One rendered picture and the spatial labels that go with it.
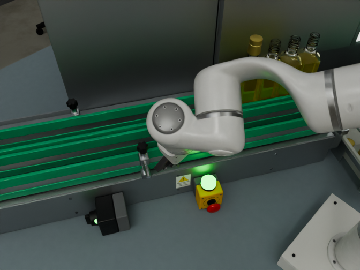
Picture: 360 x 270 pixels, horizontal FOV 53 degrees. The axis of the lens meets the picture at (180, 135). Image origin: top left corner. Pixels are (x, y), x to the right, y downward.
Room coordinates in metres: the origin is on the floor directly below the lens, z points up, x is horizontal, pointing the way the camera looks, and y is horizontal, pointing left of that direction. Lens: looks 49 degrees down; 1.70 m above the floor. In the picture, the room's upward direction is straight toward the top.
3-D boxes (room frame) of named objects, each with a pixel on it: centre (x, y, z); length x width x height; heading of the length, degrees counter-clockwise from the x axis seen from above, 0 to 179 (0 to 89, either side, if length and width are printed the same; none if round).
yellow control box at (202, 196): (0.57, -0.08, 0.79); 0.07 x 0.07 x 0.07; 15
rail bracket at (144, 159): (0.54, 0.09, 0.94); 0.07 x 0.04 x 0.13; 15
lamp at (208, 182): (0.57, -0.08, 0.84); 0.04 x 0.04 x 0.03
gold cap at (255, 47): (0.80, -0.20, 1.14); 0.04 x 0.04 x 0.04
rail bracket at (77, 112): (0.74, 0.31, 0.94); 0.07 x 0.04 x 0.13; 15
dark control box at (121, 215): (0.49, 0.19, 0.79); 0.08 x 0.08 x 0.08; 15
